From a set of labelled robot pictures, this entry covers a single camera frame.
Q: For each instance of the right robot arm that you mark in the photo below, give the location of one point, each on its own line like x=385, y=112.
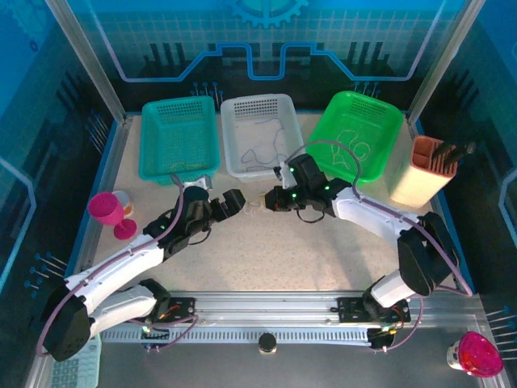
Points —
x=363, y=210

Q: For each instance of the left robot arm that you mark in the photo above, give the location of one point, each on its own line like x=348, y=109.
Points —
x=121, y=266

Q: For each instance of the white plastic basket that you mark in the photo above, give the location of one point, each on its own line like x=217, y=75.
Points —
x=238, y=137

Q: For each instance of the white cup with orange print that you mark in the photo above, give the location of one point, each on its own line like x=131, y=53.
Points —
x=126, y=200

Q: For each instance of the green plastic basket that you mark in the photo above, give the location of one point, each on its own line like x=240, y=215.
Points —
x=363, y=117

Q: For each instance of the teal plastic basket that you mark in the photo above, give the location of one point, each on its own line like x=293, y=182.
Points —
x=177, y=137

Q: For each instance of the pink plastic goblet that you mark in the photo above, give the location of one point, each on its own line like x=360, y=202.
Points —
x=106, y=208

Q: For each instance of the cream holder with terracotta rim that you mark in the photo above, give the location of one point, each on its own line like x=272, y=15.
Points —
x=420, y=186

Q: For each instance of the black round knob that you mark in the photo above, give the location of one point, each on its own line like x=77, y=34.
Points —
x=267, y=342

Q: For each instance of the black tool with grey knob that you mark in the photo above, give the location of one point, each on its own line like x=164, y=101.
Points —
x=464, y=149

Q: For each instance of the pale green calculator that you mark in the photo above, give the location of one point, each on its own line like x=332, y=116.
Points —
x=72, y=372

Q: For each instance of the pink goblet with silver base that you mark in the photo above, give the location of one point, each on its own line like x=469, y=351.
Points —
x=480, y=355

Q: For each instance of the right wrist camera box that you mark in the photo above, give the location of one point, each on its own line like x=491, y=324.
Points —
x=284, y=178

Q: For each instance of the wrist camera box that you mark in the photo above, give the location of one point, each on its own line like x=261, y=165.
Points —
x=202, y=182
x=284, y=178

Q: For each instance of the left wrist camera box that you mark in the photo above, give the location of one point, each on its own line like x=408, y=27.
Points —
x=202, y=182

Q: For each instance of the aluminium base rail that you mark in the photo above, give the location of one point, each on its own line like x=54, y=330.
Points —
x=266, y=307

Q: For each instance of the aluminium frame post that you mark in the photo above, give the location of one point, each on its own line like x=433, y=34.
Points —
x=87, y=60
x=444, y=60

